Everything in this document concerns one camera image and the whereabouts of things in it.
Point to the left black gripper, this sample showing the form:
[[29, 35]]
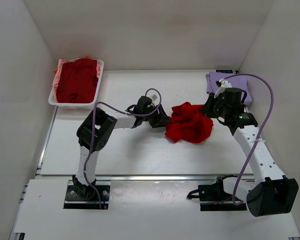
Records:
[[162, 118]]

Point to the small dark device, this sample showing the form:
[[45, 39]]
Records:
[[225, 71]]

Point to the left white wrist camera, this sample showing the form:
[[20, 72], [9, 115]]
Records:
[[153, 97]]

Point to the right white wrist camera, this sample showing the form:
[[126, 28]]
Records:
[[223, 84]]

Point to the bright red t shirt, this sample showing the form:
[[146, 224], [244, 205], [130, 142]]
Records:
[[189, 124]]

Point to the white plastic basket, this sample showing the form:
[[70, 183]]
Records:
[[76, 85]]

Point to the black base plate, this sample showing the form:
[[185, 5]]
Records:
[[87, 200], [213, 198]]

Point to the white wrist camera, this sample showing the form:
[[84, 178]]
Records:
[[153, 97], [223, 84]]

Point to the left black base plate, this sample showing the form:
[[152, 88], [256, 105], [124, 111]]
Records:
[[87, 200]]

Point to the dark red shirt in basket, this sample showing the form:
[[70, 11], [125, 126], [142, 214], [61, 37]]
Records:
[[76, 81]]

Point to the silver aluminium rail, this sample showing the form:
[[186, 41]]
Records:
[[151, 177]]

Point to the pink shirt in basket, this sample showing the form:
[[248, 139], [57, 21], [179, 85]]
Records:
[[57, 76]]

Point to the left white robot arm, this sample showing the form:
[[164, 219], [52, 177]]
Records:
[[94, 133]]

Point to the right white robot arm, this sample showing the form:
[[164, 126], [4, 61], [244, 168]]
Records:
[[271, 192]]

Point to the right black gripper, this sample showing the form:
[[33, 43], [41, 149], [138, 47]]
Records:
[[206, 109]]

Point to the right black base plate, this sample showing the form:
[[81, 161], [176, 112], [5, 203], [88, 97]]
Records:
[[213, 198]]

